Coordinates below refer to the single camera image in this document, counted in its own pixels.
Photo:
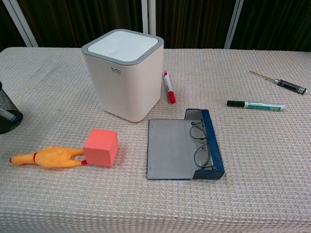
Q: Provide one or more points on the black mesh pen holder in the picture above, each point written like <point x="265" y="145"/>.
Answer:
<point x="7" y="114"/>

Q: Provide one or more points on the beige waffle tablecloth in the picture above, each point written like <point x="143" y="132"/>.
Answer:
<point x="155" y="194"/>

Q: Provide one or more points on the white metal frame post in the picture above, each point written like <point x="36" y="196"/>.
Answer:
<point x="233" y="23"/>
<point x="20" y="21"/>
<point x="151" y="17"/>

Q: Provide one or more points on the yellow rubber chicken toy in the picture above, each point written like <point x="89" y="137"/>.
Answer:
<point x="48" y="157"/>

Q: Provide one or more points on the dark curtain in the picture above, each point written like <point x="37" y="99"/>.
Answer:
<point x="63" y="21"/>

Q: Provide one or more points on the blue glasses case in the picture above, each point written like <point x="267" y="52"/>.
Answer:
<point x="175" y="148"/>

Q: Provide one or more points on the pink foam cube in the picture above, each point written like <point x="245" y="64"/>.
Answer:
<point x="100" y="149"/>

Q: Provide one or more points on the red marker pen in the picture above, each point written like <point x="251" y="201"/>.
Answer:
<point x="169" y="87"/>

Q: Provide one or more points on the thin metal frame glasses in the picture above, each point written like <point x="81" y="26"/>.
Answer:
<point x="202" y="143"/>

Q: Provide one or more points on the white appliance lid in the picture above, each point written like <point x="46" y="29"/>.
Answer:
<point x="121" y="47"/>

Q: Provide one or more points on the green white marker pen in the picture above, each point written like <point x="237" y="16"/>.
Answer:
<point x="257" y="105"/>

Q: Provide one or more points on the white desktop trash bin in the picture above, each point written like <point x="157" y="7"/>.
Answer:
<point x="131" y="87"/>

